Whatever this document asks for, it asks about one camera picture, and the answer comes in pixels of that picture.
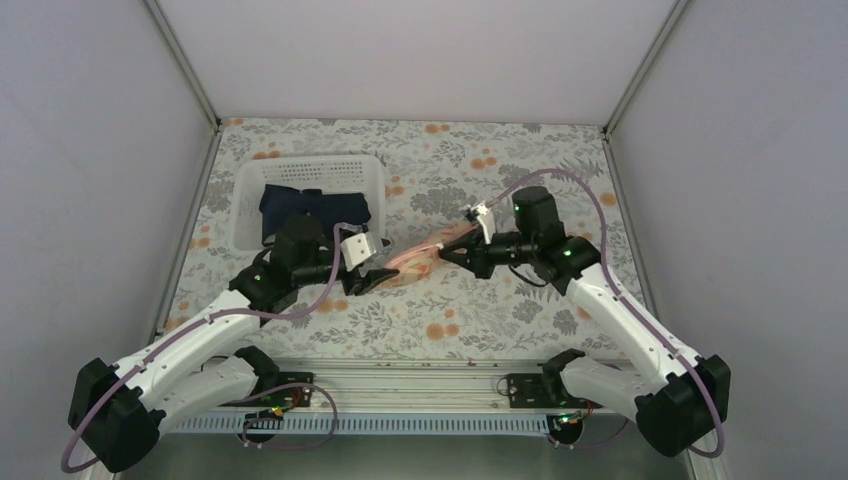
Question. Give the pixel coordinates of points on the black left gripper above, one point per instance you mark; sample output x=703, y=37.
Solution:
x=363, y=284

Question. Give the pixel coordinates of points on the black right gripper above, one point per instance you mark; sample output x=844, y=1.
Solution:
x=476, y=260

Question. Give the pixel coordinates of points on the pink floral mesh laundry bag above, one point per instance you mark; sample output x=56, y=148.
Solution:
x=419, y=261

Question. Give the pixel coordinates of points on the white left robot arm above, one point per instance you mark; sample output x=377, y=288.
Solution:
x=120, y=410

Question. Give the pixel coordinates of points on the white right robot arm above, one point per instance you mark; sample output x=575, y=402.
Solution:
x=675, y=396

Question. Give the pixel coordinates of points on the white plastic laundry basket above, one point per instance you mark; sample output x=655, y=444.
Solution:
x=327, y=174

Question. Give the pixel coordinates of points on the navy blue bra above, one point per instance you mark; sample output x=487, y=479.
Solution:
x=279, y=203

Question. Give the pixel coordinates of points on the floral patterned tablecloth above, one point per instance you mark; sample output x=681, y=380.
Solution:
x=431, y=171

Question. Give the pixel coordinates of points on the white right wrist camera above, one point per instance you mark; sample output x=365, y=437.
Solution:
x=483, y=219

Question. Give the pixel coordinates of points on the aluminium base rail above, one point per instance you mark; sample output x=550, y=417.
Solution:
x=414, y=386

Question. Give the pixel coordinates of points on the white slotted cable duct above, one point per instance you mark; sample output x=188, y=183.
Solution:
x=368, y=424

